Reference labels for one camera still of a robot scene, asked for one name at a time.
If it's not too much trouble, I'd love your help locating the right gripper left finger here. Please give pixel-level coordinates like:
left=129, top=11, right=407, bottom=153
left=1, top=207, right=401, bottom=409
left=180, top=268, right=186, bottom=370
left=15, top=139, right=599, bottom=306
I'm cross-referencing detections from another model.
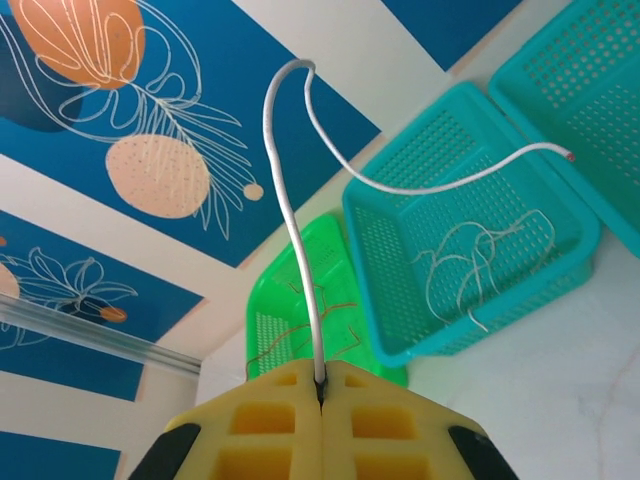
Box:
left=127, top=358, right=322, bottom=480

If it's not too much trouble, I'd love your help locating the teal plastic basket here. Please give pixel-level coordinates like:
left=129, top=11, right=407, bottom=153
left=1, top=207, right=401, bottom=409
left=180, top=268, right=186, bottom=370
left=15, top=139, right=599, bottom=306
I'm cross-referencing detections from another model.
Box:
left=341, top=81, right=602, bottom=370
left=487, top=0, right=640, bottom=262

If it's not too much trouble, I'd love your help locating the red thin cable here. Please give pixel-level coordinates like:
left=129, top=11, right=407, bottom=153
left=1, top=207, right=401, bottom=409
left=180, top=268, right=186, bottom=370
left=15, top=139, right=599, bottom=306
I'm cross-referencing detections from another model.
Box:
left=286, top=279, right=364, bottom=362
left=245, top=301, right=359, bottom=377

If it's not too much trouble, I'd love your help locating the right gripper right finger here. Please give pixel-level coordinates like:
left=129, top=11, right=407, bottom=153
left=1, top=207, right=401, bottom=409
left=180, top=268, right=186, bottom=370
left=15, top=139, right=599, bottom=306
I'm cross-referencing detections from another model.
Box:
left=319, top=358, right=517, bottom=480

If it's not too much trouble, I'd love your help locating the green plastic basket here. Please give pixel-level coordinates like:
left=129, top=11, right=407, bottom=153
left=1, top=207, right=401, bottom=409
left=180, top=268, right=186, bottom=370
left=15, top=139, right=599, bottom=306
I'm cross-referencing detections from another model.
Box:
left=243, top=211, right=410, bottom=390

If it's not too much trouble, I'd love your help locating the aluminium frame post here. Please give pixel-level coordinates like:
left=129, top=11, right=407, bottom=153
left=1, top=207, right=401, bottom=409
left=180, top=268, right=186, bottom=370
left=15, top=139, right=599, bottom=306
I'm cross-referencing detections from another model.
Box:
left=0, top=293, right=202, bottom=377

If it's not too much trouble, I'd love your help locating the white thin cable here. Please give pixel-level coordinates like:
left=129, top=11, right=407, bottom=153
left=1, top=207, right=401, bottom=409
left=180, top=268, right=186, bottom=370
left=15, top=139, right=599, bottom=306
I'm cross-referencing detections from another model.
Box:
left=424, top=208, right=557, bottom=335
left=261, top=58, right=577, bottom=384
left=413, top=224, right=526, bottom=321

